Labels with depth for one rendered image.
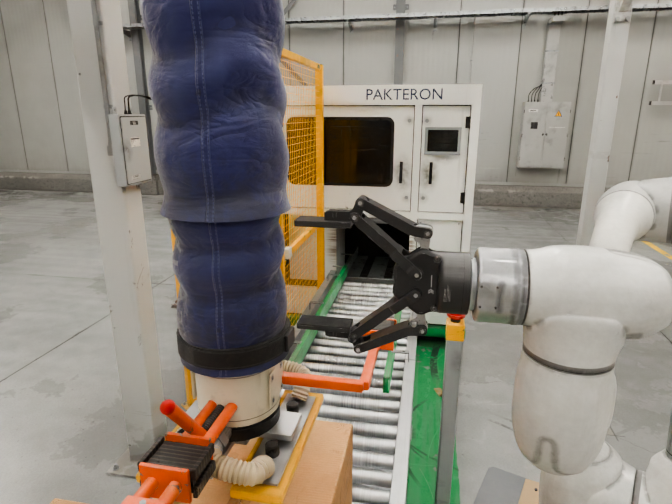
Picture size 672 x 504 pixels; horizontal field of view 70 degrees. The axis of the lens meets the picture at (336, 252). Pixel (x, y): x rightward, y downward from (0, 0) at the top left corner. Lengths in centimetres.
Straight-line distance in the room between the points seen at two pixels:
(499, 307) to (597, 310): 10
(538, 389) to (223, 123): 59
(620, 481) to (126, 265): 202
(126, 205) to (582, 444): 204
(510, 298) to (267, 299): 48
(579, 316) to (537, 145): 946
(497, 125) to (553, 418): 962
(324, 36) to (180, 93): 964
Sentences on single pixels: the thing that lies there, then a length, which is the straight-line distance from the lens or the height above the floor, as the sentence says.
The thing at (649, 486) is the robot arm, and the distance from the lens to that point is 123.
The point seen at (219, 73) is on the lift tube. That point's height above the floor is 183.
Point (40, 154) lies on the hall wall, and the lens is 1362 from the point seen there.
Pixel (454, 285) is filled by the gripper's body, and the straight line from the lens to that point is 57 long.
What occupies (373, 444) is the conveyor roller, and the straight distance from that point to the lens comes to 202.
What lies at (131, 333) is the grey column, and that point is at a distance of 255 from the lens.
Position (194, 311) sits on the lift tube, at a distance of 92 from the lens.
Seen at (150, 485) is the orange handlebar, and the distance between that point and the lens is 86.
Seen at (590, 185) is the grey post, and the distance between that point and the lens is 423.
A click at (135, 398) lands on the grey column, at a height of 40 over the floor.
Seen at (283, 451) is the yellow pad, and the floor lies 112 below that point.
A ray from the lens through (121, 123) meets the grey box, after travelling 225.
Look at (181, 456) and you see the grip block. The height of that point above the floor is 124.
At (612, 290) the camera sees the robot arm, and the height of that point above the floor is 159.
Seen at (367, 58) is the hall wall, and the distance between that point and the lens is 1022.
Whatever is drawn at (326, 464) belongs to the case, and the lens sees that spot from 130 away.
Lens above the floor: 177
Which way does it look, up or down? 16 degrees down
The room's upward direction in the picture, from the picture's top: straight up
